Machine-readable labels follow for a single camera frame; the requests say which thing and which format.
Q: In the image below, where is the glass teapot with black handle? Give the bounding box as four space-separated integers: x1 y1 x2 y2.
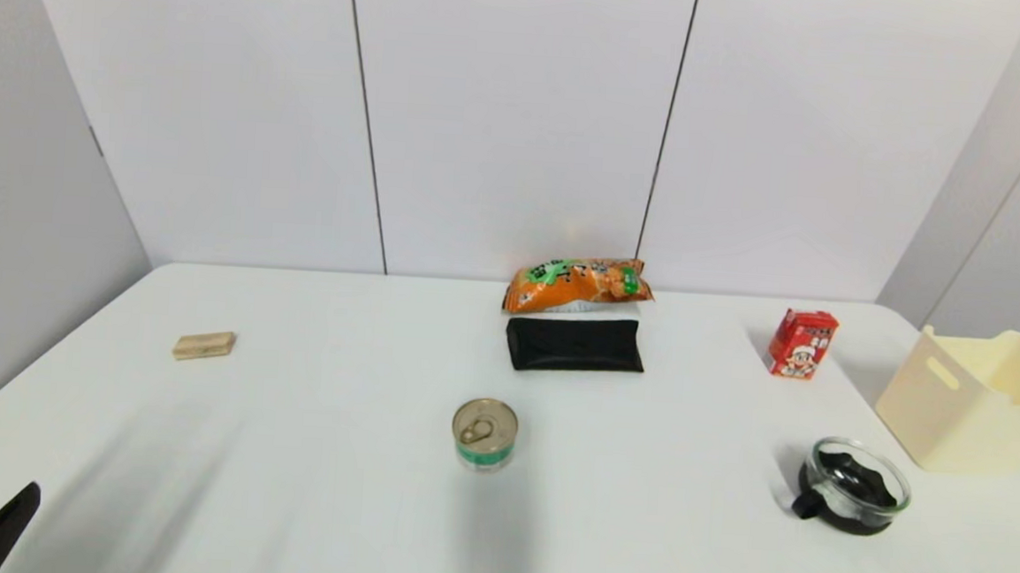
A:
789 434 916 539

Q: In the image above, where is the orange snack bag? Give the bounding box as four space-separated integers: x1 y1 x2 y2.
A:
501 251 657 323

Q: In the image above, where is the small wooden block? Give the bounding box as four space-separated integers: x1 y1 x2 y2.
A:
171 328 238 364

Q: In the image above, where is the tin can with green label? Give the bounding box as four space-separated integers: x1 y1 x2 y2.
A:
449 395 521 475

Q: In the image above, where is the black glasses case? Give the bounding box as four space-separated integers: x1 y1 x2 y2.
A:
504 311 648 379

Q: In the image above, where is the red milk carton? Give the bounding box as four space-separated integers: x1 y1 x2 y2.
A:
765 307 841 383

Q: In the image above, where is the cream plastic storage basket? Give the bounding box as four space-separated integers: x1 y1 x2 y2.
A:
871 322 1020 480

